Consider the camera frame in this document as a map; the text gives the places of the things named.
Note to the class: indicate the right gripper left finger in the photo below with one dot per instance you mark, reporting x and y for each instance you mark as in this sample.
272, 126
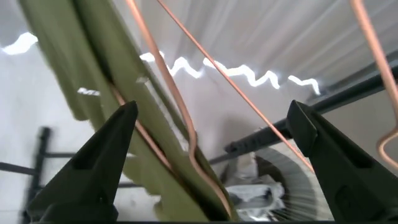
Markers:
84, 174

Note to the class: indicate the pale grey shorts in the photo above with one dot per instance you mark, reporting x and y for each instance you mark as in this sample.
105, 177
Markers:
255, 193

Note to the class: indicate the black clothes rack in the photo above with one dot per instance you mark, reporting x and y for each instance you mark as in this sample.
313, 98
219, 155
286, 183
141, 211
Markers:
342, 99

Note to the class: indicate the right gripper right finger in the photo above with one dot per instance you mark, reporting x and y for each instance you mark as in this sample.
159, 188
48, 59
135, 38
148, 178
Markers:
357, 174

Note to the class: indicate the green printed shirt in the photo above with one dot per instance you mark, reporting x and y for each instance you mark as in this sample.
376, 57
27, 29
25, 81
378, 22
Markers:
93, 46

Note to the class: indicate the white laundry basket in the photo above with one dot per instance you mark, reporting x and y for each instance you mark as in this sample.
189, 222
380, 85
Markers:
298, 186

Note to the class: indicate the white curtain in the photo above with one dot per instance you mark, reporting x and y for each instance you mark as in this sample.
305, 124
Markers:
280, 31

